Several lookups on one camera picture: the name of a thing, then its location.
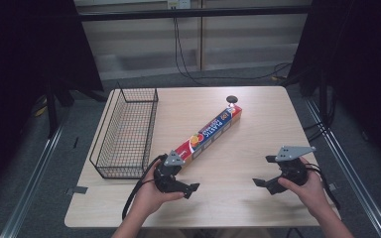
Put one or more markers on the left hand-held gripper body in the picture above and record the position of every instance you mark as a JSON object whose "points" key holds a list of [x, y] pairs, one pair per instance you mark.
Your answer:
{"points": [[166, 178]]}

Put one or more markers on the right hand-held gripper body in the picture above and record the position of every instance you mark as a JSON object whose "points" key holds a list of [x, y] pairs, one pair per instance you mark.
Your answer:
{"points": [[294, 172]]}

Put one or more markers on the long plastic wrap box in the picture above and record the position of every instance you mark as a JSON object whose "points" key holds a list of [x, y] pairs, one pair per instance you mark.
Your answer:
{"points": [[211, 130]]}

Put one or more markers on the person's left hand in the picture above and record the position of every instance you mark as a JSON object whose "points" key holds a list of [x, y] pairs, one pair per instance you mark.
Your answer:
{"points": [[149, 198]]}

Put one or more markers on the person's right hand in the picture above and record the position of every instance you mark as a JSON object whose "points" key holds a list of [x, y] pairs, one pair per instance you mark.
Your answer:
{"points": [[312, 193]]}

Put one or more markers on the small grey tape piece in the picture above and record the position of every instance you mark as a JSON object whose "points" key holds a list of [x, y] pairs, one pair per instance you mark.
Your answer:
{"points": [[332, 187]]}

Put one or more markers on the black round table grommet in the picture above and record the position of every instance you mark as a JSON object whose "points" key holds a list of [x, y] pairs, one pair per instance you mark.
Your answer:
{"points": [[232, 98]]}

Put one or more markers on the grey tape strip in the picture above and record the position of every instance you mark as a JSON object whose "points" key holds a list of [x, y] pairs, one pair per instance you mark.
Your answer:
{"points": [[77, 190]]}

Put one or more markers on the black curtain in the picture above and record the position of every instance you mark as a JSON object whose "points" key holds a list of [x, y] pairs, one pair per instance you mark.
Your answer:
{"points": [[360, 66], [29, 49]]}

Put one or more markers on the black stand leg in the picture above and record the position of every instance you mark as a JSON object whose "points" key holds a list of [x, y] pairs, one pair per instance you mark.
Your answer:
{"points": [[52, 112]]}

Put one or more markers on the yellow floor object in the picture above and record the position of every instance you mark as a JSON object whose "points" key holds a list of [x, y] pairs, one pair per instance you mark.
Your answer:
{"points": [[40, 107]]}

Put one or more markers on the black horizontal bar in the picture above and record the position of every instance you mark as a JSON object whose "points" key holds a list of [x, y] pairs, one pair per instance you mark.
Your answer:
{"points": [[191, 13]]}

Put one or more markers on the metal floor rail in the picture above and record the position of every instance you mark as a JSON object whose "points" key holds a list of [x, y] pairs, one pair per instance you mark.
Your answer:
{"points": [[354, 185], [29, 185]]}

